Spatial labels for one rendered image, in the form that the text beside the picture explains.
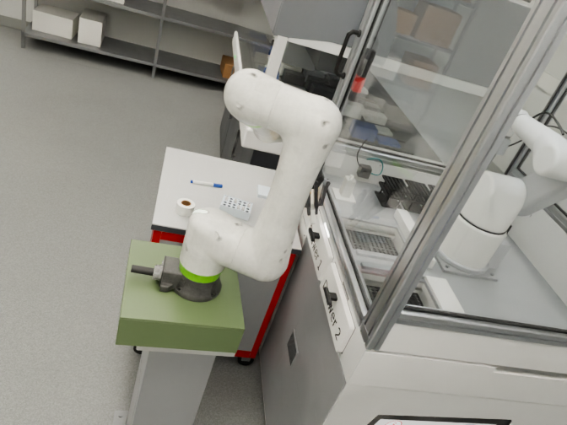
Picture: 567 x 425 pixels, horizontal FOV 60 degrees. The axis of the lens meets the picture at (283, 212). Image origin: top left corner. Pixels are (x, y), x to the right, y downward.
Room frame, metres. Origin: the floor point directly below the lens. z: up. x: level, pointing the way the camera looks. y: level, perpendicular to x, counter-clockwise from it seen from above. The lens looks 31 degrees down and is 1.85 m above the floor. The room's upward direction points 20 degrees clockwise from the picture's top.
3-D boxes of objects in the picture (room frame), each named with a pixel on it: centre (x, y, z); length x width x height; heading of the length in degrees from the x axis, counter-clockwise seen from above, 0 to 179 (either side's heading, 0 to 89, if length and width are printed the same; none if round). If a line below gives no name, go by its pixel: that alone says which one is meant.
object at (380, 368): (1.61, -0.63, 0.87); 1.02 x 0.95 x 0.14; 17
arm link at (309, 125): (1.09, 0.02, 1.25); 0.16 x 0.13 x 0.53; 85
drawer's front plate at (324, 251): (1.51, -0.16, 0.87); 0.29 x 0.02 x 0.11; 17
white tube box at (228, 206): (1.70, 0.19, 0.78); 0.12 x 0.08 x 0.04; 96
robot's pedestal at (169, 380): (1.09, 0.17, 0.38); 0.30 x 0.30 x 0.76; 20
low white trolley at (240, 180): (1.81, 0.25, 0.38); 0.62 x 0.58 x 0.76; 17
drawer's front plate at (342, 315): (1.21, -0.25, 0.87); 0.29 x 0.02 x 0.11; 17
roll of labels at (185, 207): (1.57, 0.36, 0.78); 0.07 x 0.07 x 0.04
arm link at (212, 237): (1.10, 0.16, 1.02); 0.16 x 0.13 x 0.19; 85
